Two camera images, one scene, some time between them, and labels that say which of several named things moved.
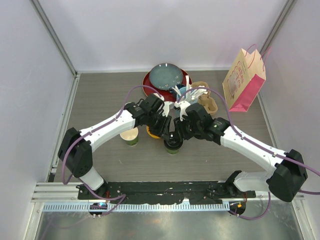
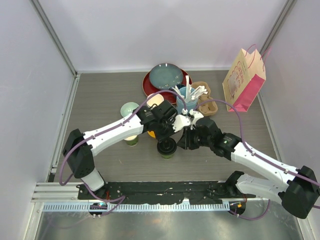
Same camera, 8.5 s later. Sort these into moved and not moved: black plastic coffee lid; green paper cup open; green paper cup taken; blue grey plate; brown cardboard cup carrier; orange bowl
Moved: black plastic coffee lid; green paper cup taken
Not moved: green paper cup open; brown cardboard cup carrier; blue grey plate; orange bowl
